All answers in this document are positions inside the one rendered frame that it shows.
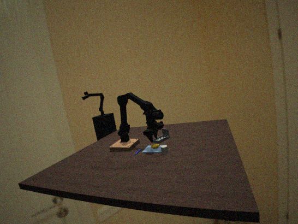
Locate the yellow plate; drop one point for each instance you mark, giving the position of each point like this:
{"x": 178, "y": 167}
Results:
{"x": 155, "y": 146}

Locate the light blue flat mat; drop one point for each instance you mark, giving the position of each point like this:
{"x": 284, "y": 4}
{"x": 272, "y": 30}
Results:
{"x": 151, "y": 150}

